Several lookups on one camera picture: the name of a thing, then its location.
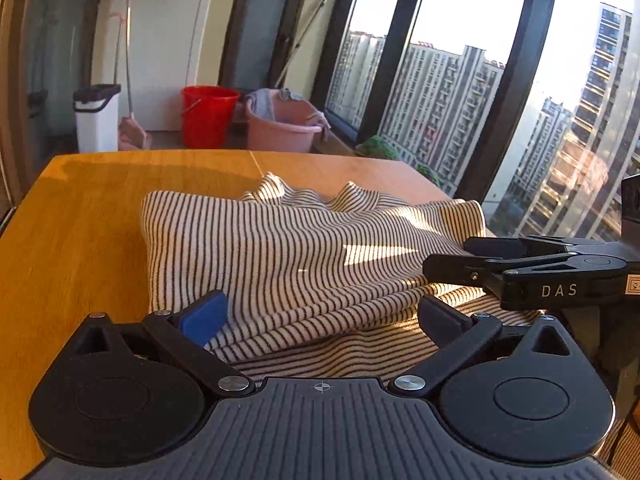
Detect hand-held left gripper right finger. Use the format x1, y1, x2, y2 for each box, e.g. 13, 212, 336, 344
387, 296, 576, 398

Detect dark framed glass door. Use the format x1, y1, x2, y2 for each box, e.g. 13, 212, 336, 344
218, 0, 312, 96

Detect pink rag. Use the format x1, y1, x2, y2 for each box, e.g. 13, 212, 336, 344
307, 110, 332, 143

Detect black window frame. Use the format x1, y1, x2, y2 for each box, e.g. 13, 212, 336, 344
310, 0, 640, 221

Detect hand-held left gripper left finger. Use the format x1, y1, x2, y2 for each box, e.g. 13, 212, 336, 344
75, 290, 256, 397

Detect white bin with black lid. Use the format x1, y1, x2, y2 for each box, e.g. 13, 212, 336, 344
73, 83, 122, 153

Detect green potted plants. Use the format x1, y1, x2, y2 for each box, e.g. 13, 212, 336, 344
355, 136, 401, 161

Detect mop handle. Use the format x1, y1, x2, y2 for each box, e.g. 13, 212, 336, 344
274, 0, 347, 89

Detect pink plastic basin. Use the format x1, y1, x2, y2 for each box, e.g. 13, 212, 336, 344
244, 89, 325, 153

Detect grey cloth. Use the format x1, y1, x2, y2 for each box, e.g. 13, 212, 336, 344
245, 91, 277, 119

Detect sliding glass door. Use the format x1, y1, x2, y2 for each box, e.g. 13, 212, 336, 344
0, 0, 108, 176

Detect pink broom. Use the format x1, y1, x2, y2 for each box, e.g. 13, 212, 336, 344
107, 0, 147, 152

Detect beige striped knit top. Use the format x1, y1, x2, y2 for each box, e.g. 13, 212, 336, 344
140, 172, 546, 381

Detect red plastic bucket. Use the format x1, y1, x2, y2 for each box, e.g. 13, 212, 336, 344
180, 86, 241, 149

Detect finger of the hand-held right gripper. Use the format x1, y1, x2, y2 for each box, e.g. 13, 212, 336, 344
462, 236, 539, 260
422, 252, 511, 292

